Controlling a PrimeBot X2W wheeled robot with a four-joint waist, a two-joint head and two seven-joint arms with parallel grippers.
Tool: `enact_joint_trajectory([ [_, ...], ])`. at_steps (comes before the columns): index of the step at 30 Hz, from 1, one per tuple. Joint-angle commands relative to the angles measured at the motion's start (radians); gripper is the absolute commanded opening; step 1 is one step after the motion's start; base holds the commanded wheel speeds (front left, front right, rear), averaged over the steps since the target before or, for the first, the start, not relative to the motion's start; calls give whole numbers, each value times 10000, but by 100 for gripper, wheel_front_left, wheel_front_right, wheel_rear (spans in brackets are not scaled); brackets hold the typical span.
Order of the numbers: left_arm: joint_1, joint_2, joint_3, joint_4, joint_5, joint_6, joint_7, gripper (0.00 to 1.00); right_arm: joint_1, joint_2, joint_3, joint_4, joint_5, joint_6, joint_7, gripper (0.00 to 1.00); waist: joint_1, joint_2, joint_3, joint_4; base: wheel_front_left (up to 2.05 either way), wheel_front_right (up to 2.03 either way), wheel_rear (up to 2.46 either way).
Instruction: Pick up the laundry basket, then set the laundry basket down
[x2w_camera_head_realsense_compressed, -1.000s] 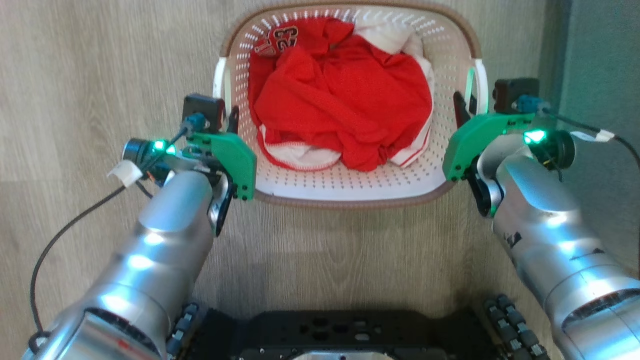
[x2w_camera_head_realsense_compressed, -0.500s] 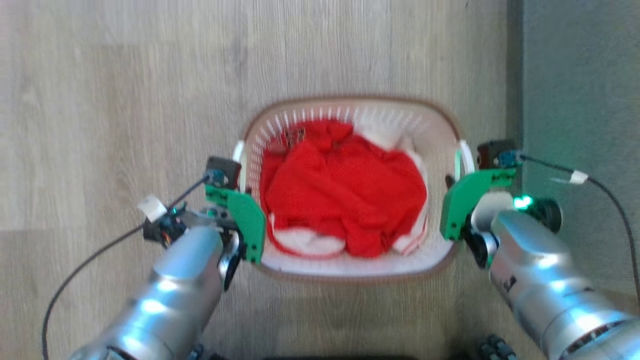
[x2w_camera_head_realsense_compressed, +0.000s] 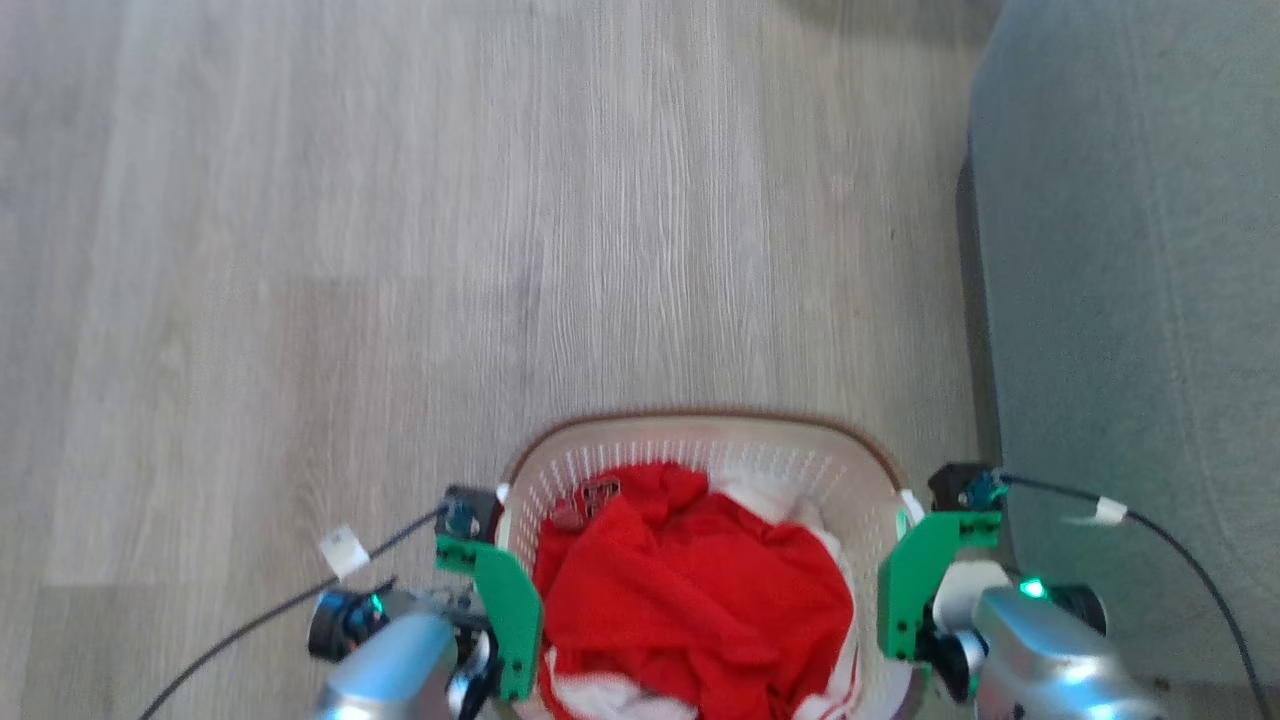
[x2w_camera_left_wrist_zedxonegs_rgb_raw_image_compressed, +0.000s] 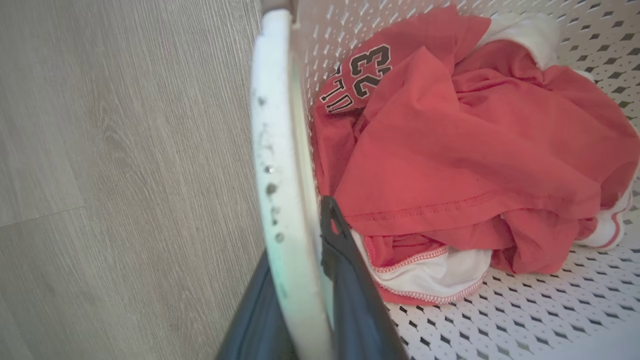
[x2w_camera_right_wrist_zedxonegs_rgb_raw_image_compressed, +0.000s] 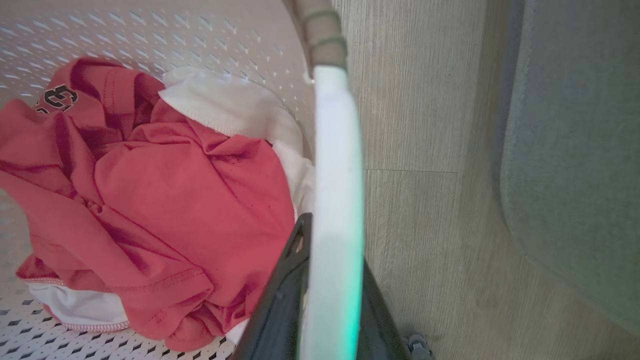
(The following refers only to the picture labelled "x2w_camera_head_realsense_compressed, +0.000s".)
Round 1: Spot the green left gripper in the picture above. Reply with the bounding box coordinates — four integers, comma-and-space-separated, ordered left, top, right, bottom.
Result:
433, 534, 545, 702

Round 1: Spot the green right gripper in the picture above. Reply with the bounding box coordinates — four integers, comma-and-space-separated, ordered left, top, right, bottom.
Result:
876, 508, 1003, 663

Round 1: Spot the beige plastic laundry basket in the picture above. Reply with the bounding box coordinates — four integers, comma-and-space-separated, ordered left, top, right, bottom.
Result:
497, 408, 926, 720

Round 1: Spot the white garment with red stripes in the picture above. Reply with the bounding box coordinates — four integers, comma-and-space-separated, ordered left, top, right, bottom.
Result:
540, 474, 863, 720

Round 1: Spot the grey-green fabric sofa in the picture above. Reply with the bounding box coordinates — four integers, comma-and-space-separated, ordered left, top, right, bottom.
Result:
958, 0, 1280, 693

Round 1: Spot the white cable label tag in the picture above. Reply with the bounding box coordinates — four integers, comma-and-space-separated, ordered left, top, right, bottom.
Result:
320, 526, 370, 581
1062, 496, 1129, 527

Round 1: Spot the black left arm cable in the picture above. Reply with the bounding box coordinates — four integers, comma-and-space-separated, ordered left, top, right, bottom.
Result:
138, 508, 449, 720

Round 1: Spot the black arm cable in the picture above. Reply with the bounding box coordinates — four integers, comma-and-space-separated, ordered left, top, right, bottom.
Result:
998, 474, 1259, 720
138, 508, 449, 720

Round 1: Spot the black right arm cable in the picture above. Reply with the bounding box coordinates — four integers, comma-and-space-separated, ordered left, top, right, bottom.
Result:
998, 474, 1259, 720

